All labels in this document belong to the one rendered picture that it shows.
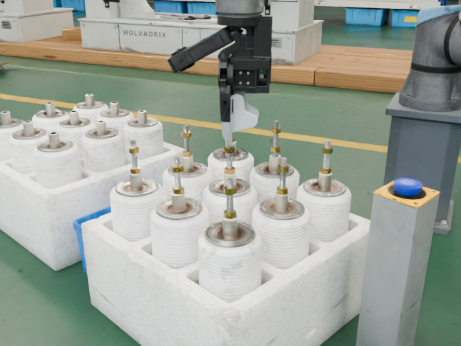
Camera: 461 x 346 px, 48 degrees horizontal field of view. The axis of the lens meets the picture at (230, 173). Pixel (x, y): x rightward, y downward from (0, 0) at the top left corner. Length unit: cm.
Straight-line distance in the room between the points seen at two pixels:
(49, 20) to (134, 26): 98
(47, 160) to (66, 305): 30
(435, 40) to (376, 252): 60
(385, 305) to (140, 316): 40
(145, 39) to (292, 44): 94
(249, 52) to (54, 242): 60
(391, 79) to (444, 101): 145
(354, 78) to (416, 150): 148
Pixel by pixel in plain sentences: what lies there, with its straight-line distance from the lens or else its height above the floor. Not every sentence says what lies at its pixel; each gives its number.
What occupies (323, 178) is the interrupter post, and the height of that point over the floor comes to 27.
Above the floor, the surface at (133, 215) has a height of 22.
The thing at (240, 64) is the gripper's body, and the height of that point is 48.
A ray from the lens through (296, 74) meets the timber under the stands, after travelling 283.
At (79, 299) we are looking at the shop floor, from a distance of 110.
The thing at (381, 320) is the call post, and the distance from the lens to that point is 87.
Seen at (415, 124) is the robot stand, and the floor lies 27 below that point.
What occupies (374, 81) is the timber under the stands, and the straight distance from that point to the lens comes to 274.
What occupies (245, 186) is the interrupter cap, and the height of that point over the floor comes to 25.
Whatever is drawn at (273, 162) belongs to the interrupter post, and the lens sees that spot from 98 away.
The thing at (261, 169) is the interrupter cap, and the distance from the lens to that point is 99.
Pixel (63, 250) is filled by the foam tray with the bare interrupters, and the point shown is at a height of 5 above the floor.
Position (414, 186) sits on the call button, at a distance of 78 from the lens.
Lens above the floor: 63
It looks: 23 degrees down
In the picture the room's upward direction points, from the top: straight up
